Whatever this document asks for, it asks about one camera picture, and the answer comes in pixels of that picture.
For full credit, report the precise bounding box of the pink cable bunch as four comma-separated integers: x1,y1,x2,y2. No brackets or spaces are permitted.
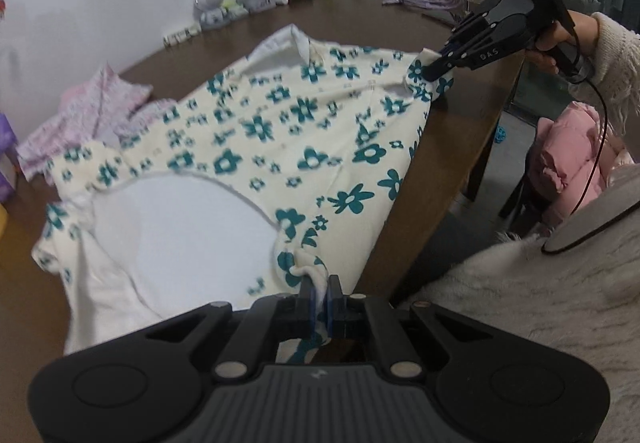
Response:
380,0,466,16

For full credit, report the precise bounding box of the white robot-shaped speaker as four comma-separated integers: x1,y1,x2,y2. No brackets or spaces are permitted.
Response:
192,0,228,30

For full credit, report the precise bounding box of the person's right hand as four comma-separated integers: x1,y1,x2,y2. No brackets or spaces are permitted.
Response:
524,10,601,76

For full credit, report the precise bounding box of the person's right forearm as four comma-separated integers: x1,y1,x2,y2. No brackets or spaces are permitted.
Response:
570,12,640,136

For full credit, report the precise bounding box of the white power strip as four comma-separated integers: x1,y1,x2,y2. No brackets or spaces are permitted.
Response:
162,22,202,48

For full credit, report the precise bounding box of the cream teal floral garment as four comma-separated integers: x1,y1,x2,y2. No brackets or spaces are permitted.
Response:
31,23,456,364

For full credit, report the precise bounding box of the grey cloth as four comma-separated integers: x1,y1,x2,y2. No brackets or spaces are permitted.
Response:
542,176,640,254

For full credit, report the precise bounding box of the pink floral garment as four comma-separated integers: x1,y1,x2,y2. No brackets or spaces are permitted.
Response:
15,63,176,184

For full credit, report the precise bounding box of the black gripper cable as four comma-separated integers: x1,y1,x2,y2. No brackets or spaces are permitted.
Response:
540,30,640,256

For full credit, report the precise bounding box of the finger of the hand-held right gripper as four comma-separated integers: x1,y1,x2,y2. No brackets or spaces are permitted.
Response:
423,30,526,83
442,13,502,56

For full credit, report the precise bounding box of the dark chair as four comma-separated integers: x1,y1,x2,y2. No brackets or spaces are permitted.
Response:
497,158,556,229

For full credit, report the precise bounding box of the small purple tissue pack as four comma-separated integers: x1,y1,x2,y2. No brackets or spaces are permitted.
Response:
0,148,21,203

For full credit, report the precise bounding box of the large purple tissue pack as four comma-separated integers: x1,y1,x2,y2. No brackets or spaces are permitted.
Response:
0,112,20,150

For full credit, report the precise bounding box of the pink puffer jacket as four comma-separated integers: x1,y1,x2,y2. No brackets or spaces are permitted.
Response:
527,102,636,224

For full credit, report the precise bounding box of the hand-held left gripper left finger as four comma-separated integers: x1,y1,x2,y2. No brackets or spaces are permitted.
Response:
142,279,322,383

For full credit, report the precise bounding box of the grey tin box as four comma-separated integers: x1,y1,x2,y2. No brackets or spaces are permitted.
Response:
235,0,276,14

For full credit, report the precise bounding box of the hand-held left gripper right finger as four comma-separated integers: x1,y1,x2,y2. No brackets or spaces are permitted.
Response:
324,274,497,383

